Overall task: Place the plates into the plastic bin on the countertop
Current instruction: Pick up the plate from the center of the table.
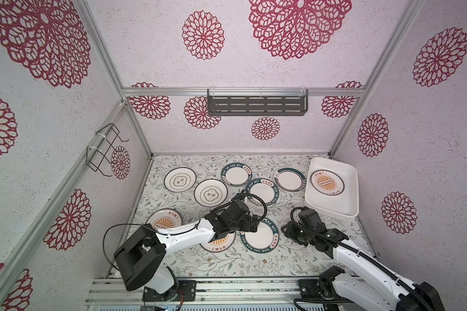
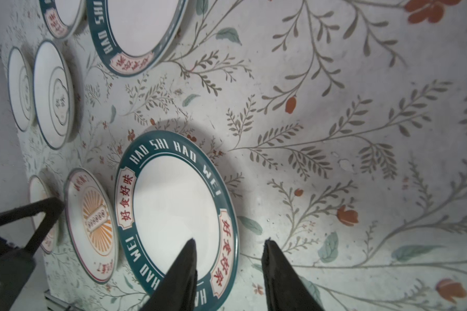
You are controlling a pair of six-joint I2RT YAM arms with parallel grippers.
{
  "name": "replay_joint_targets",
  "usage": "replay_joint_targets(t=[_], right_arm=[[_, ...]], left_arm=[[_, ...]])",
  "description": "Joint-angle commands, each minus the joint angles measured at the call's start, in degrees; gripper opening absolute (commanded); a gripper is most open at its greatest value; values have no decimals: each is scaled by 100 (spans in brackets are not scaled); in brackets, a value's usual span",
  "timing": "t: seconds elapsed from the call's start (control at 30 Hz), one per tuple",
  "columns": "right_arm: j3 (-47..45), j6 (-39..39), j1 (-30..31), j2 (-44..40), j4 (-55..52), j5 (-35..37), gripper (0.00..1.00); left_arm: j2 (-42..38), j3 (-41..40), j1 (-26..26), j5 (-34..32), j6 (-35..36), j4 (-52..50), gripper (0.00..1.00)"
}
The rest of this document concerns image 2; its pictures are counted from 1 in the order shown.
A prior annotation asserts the large green Hao Shi plate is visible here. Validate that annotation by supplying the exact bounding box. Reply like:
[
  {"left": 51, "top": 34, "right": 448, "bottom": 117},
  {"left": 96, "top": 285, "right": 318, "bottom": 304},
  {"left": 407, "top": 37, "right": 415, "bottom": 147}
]
[{"left": 114, "top": 130, "right": 239, "bottom": 310}]

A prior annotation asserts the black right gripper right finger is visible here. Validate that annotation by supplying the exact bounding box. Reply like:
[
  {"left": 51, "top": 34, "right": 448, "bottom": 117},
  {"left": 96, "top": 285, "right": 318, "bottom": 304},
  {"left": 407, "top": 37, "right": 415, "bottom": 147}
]
[{"left": 262, "top": 239, "right": 322, "bottom": 310}]

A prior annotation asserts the orange sunburst plate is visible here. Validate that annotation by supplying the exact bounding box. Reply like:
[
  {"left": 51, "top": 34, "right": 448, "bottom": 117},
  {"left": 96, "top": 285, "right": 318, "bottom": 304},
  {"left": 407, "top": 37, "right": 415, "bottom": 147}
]
[
  {"left": 26, "top": 174, "right": 59, "bottom": 254},
  {"left": 64, "top": 168, "right": 119, "bottom": 284}
]

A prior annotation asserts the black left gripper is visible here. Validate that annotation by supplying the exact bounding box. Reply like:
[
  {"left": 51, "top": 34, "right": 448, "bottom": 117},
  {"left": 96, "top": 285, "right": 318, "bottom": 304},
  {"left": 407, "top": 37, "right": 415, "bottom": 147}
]
[{"left": 0, "top": 198, "right": 65, "bottom": 310}]

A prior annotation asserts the white plate thin green rim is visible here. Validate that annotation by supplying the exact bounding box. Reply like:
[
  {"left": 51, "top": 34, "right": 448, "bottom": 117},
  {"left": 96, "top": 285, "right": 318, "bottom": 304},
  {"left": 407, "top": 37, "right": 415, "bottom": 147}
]
[{"left": 7, "top": 47, "right": 36, "bottom": 132}]

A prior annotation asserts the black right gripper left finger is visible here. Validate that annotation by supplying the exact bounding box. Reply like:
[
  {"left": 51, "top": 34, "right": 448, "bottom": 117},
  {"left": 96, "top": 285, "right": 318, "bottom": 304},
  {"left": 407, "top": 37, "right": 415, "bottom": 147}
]
[{"left": 141, "top": 238, "right": 197, "bottom": 310}]

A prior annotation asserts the small green Hao Shi plate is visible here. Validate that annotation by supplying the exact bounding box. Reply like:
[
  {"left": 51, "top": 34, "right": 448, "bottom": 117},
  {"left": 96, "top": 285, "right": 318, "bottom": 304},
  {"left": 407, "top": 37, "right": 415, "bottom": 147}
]
[{"left": 39, "top": 0, "right": 86, "bottom": 41}]

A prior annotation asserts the white plate flower emblem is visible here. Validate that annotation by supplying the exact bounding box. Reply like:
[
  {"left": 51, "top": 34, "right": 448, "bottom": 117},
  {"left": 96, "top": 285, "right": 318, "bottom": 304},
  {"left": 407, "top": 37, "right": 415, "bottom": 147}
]
[{"left": 32, "top": 40, "right": 75, "bottom": 150}]

